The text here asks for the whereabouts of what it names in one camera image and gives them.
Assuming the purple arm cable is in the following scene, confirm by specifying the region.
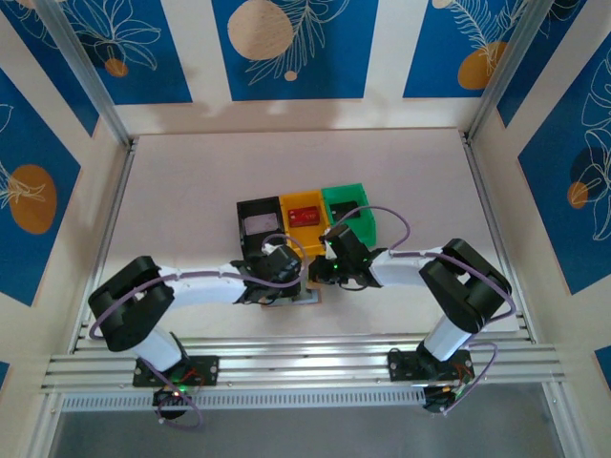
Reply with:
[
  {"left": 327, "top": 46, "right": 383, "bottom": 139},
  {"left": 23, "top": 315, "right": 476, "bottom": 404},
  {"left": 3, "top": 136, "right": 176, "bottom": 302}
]
[
  {"left": 331, "top": 205, "right": 516, "bottom": 419},
  {"left": 89, "top": 232, "right": 307, "bottom": 431}
]

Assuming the black plastic bin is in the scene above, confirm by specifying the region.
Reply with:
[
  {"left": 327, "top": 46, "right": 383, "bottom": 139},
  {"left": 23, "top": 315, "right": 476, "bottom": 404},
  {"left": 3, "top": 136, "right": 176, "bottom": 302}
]
[{"left": 236, "top": 196, "right": 287, "bottom": 262}]

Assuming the slotted grey cable duct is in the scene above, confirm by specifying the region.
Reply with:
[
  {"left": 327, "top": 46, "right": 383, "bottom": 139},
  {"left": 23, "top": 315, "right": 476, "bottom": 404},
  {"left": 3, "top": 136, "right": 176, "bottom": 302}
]
[{"left": 59, "top": 386, "right": 429, "bottom": 412}]

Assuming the yellow plastic bin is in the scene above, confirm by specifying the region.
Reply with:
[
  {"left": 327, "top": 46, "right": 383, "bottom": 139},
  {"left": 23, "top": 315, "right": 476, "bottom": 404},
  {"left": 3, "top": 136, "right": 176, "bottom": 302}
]
[{"left": 279, "top": 190, "right": 330, "bottom": 258}]

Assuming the aluminium frame post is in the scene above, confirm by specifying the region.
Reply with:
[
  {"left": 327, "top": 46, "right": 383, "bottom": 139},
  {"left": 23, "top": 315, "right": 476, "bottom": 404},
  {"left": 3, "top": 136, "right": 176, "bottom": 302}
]
[
  {"left": 461, "top": 0, "right": 564, "bottom": 144},
  {"left": 32, "top": 0, "right": 135, "bottom": 149}
]

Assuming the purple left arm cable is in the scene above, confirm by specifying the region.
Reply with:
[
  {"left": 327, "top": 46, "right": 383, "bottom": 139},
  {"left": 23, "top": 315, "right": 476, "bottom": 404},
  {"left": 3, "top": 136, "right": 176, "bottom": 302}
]
[{"left": 89, "top": 232, "right": 307, "bottom": 431}]

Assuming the black VIP card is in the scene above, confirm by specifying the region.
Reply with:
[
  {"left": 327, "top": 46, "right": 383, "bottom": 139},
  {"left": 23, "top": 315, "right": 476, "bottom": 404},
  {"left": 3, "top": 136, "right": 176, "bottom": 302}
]
[{"left": 330, "top": 202, "right": 359, "bottom": 223}]

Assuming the aluminium side rail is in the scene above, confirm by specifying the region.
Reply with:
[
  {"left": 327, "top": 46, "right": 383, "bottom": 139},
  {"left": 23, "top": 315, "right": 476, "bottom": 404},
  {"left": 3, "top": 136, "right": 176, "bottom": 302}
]
[
  {"left": 71, "top": 137, "right": 139, "bottom": 354},
  {"left": 460, "top": 133, "right": 536, "bottom": 343}
]

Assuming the green plastic bin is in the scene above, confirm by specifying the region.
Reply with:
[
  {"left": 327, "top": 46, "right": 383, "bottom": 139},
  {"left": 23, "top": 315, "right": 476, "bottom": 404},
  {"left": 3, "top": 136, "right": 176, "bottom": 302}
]
[{"left": 320, "top": 182, "right": 378, "bottom": 250}]

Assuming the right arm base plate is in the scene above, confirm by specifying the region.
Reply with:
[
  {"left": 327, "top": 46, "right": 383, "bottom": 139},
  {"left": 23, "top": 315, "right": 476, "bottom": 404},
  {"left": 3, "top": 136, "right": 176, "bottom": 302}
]
[{"left": 386, "top": 347, "right": 474, "bottom": 383}]

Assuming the red VIP card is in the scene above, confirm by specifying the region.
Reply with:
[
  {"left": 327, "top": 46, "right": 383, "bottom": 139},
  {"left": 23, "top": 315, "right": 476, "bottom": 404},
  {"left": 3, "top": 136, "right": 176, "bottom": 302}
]
[{"left": 288, "top": 206, "right": 320, "bottom": 227}]

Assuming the silver white card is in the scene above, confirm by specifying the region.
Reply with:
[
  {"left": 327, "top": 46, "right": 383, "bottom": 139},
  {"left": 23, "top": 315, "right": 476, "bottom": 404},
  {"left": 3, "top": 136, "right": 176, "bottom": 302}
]
[{"left": 243, "top": 214, "right": 279, "bottom": 235}]

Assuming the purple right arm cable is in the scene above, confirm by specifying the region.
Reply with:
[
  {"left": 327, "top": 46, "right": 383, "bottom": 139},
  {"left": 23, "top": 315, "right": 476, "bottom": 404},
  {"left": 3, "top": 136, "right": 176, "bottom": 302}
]
[{"left": 331, "top": 205, "right": 516, "bottom": 419}]

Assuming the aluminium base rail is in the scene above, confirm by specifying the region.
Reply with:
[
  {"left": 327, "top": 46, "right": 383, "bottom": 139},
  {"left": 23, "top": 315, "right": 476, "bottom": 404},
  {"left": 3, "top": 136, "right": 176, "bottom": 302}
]
[{"left": 40, "top": 334, "right": 569, "bottom": 392}]

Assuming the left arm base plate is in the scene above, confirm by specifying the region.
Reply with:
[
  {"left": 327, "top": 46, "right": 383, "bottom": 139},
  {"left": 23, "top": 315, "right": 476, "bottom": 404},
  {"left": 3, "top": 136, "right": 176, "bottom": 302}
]
[{"left": 132, "top": 355, "right": 220, "bottom": 387}]

